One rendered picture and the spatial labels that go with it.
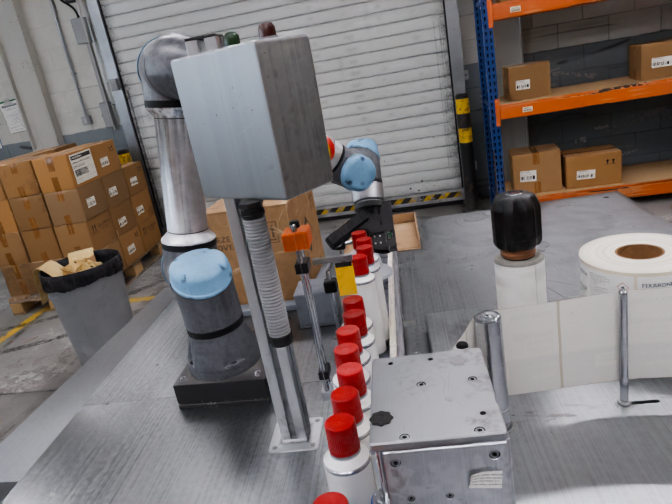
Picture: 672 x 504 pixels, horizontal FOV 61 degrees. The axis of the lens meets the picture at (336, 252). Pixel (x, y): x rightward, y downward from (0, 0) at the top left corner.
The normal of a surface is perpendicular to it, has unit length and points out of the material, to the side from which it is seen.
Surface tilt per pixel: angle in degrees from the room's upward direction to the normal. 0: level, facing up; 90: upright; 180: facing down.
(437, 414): 0
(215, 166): 90
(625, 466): 0
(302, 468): 0
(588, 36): 90
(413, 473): 90
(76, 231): 89
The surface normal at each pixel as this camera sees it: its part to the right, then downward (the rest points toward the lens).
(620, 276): -0.68, 0.34
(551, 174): -0.19, 0.35
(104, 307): 0.70, 0.24
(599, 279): -0.90, 0.28
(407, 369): -0.17, -0.93
